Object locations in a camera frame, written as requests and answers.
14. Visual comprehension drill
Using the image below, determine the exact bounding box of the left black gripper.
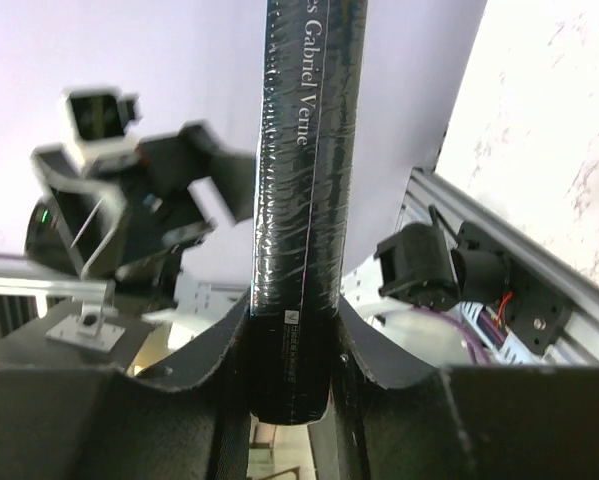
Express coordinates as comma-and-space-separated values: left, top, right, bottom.
26, 122, 254, 300

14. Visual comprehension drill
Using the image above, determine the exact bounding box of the navy blue book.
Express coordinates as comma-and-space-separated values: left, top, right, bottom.
248, 1, 367, 425

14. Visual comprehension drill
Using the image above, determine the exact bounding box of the blue slotted cable duct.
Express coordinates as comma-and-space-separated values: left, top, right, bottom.
459, 302, 532, 364

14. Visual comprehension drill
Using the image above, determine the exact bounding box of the aluminium rail frame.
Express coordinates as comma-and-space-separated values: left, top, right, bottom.
403, 169, 599, 365

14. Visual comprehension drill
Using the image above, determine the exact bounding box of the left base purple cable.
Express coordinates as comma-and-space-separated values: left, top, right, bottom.
413, 304, 495, 366

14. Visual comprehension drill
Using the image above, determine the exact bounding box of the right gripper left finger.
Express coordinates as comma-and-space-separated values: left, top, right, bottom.
0, 298, 250, 479

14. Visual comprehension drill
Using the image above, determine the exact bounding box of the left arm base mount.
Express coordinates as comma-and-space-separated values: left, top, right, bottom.
451, 221, 573, 356

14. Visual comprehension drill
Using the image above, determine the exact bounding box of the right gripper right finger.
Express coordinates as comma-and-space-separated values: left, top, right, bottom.
332, 302, 599, 479

